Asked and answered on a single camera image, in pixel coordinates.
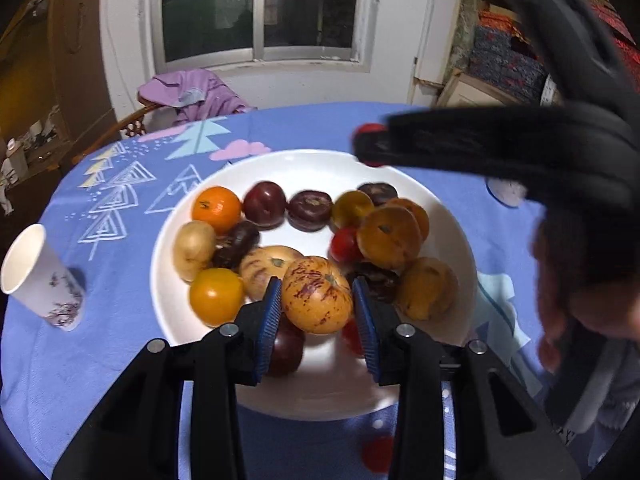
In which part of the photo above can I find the person's right hand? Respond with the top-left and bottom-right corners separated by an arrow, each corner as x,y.
530,215 -> 640,376

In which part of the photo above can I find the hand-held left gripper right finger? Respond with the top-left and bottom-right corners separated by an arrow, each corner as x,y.
352,276 -> 583,480

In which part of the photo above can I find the white plate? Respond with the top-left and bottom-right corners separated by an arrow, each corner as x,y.
150,149 -> 478,421

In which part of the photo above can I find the white paper cup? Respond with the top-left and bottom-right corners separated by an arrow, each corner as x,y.
0,223 -> 86,332

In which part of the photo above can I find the large orange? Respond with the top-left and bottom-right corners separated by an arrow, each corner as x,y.
387,197 -> 431,243
191,186 -> 242,235

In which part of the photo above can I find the green patterned panel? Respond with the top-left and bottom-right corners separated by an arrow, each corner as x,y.
451,0 -> 482,78

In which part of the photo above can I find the yellow-green tangerine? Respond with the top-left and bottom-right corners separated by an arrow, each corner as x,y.
331,190 -> 375,229

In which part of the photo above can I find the tan round fruit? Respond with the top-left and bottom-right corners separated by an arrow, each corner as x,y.
173,220 -> 217,283
396,256 -> 460,322

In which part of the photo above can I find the dark purple wrinkled fruit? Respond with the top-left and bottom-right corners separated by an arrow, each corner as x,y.
286,190 -> 334,232
345,261 -> 401,306
356,182 -> 399,207
211,220 -> 261,272

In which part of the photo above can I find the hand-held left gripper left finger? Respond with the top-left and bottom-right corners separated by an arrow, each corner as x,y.
52,276 -> 283,480

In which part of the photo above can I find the orange-tan spotted fruit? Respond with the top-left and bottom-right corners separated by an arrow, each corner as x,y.
356,205 -> 423,271

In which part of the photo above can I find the white board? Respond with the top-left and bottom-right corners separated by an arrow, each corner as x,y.
414,0 -> 463,86

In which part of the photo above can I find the window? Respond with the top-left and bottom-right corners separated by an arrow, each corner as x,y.
142,0 -> 383,73

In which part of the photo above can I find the small orange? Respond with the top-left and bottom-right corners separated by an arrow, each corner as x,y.
189,267 -> 246,327

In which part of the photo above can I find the wooden cabinet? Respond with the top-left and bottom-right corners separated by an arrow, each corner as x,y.
0,0 -> 116,171

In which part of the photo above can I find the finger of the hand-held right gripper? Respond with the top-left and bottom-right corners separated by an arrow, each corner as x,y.
352,105 -> 633,201

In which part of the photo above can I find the small red plum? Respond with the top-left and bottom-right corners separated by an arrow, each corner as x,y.
361,435 -> 397,475
329,226 -> 365,264
353,122 -> 391,168
341,317 -> 366,358

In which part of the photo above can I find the blue printed tablecloth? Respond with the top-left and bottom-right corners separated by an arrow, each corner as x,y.
0,101 -> 616,480

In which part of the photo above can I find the dark red plum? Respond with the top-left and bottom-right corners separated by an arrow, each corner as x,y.
242,181 -> 287,228
265,312 -> 307,378

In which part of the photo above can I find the purple-striped tan fruit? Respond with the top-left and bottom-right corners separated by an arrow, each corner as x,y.
281,256 -> 353,336
239,246 -> 304,301

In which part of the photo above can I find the purple garment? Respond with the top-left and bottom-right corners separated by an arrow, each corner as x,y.
137,69 -> 256,123

